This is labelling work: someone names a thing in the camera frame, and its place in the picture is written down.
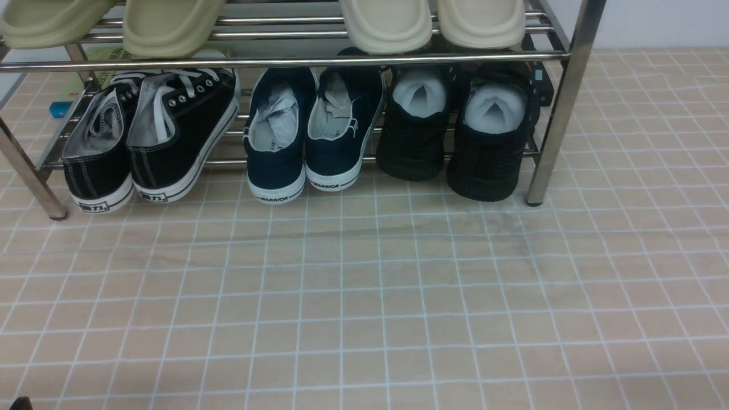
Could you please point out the black knit sneaker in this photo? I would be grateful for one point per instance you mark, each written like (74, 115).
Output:
(418, 109)
(497, 115)

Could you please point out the silver metal shoe rack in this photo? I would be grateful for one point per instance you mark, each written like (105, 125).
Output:
(573, 56)

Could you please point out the navy Warrior sneaker right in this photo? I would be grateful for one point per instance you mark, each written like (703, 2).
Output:
(347, 108)

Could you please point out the navy warrior sneaker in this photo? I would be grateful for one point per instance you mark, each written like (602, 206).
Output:
(275, 130)
(347, 108)

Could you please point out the navy Warrior sneaker left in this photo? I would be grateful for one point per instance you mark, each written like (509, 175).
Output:
(275, 130)

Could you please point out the cream slipper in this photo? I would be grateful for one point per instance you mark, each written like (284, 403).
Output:
(482, 24)
(387, 27)

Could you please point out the black canvas sneaker right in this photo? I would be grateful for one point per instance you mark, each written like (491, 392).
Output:
(180, 117)

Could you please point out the black canvas sneaker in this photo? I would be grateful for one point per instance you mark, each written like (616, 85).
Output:
(180, 117)
(95, 163)

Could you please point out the black book box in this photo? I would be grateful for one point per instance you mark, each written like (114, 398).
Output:
(542, 82)

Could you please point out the cream slipper far right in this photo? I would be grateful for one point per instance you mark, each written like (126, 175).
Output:
(482, 24)

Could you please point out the olive green slipper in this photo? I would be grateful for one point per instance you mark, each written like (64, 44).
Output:
(44, 24)
(168, 29)

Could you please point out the black canvas sneaker left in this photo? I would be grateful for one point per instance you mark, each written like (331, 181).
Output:
(95, 163)

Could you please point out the small blue box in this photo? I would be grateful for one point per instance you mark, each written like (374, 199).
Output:
(59, 109)

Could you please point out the olive green slipper far left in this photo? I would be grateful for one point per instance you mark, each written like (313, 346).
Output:
(44, 24)

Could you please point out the black object bottom corner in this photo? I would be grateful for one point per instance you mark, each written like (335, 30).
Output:
(22, 403)

